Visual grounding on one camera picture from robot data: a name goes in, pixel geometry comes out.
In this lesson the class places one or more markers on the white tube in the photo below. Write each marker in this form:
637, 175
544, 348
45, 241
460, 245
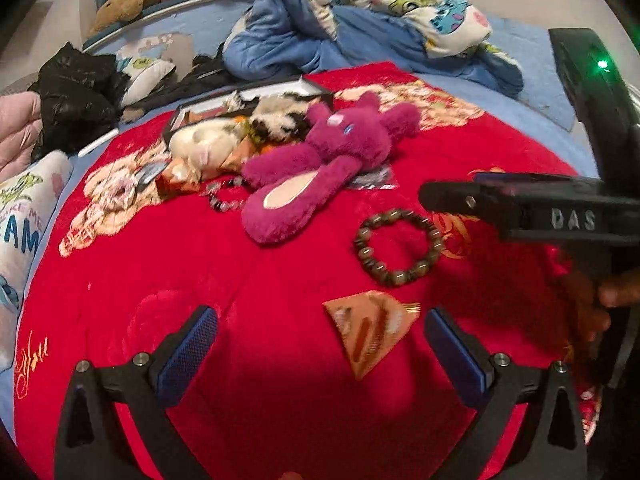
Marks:
97, 142

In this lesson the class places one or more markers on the magenta plush toy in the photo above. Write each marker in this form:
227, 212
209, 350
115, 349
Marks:
325, 170

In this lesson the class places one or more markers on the white monster print pillow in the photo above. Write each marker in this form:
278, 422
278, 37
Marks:
145, 67
30, 240

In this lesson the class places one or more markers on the monster print blue quilt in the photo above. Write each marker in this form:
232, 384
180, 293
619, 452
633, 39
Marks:
300, 30

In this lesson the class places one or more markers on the pink puffer jacket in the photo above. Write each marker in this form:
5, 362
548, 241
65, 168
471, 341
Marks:
17, 135

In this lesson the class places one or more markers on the cream plush toy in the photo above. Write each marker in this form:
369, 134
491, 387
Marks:
200, 140

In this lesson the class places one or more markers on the grey foil packet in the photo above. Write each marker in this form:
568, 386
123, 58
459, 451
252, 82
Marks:
377, 178

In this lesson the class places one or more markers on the striped fuzzy plush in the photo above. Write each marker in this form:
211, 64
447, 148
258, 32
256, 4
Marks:
280, 110

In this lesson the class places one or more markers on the person's right hand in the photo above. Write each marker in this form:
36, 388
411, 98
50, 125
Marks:
622, 290

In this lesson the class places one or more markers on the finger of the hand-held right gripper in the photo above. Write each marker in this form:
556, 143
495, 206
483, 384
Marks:
525, 210

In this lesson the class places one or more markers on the small card packet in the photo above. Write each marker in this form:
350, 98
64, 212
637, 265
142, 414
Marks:
150, 174

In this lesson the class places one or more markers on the red bear print blanket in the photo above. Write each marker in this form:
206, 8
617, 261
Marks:
250, 280

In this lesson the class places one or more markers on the orange snack packet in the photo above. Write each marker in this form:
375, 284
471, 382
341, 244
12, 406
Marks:
370, 330
175, 185

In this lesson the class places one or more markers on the black plastic bag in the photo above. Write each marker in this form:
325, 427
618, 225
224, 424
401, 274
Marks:
75, 95

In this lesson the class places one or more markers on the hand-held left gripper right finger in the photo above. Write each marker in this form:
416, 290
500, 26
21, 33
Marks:
456, 360

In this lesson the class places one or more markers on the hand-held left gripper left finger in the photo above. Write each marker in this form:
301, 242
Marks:
186, 360

